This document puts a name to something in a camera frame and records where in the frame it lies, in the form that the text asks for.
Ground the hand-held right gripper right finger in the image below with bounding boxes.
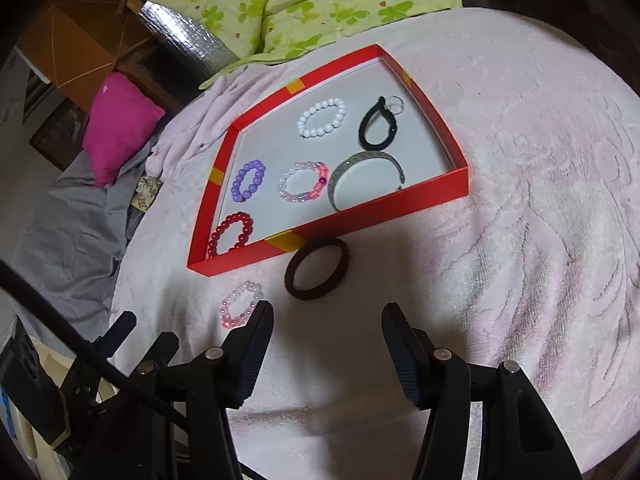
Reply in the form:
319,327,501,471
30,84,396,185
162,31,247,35
381,302,583,480

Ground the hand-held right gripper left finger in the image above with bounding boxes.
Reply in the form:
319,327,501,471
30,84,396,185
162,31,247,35
75,300,275,480

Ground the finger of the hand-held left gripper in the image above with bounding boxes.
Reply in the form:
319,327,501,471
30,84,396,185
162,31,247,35
97,311,137,358
131,331,180,376

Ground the pale pink bead bracelet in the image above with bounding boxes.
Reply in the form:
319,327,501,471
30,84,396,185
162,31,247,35
220,281,263,330

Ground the brown hair tie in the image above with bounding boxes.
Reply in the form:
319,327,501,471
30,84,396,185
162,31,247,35
284,236,350,303

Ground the red shallow tray box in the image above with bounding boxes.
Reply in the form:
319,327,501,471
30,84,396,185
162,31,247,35
186,44,471,277

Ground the red bead bracelet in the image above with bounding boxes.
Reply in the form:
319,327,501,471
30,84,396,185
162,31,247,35
206,211,255,259

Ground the purple bead bracelet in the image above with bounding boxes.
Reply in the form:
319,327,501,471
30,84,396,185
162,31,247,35
231,158,267,203

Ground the mixed pink white bead bracelet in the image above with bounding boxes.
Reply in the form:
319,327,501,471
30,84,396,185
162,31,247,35
277,160,332,204

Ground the silver bangle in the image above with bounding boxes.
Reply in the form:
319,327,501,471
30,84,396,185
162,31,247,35
330,150,407,212

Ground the black hair tie with ring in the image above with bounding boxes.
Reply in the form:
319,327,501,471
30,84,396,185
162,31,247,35
359,94,405,151

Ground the cream plastic object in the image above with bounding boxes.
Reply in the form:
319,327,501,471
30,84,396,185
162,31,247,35
0,342,123,480

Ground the grey blanket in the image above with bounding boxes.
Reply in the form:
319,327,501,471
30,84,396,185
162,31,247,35
10,140,163,346

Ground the small patterned cloth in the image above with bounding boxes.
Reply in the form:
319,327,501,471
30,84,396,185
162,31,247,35
131,176,163,211

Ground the dark framed panel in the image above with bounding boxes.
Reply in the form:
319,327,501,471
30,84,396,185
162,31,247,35
30,95,96,171

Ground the magenta pillow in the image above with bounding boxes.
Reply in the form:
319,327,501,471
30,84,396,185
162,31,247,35
82,71,167,188

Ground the orange cardboard box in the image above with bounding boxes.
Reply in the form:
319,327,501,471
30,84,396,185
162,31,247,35
22,0,151,91

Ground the green floral quilt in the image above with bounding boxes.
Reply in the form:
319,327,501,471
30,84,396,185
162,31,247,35
120,0,463,91

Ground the black cable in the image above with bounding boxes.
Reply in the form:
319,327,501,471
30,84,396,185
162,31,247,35
0,260,261,480

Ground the wooden chair frame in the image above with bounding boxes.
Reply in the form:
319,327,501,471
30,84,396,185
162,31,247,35
115,0,191,111

